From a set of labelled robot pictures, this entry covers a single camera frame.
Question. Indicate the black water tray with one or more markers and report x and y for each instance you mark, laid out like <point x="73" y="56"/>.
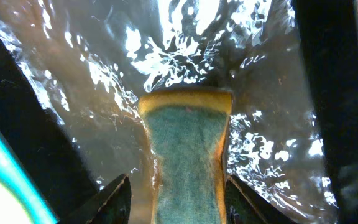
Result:
<point x="72" y="73"/>

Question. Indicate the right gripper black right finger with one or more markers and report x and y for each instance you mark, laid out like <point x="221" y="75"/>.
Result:
<point x="245" y="206"/>

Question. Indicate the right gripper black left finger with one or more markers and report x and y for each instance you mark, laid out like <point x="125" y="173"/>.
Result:
<point x="112" y="205"/>

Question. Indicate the blue plastic tray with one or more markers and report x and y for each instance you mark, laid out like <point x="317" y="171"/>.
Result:
<point x="14" y="177"/>

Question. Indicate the green yellow sponge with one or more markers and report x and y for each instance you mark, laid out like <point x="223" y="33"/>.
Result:
<point x="187" y="130"/>

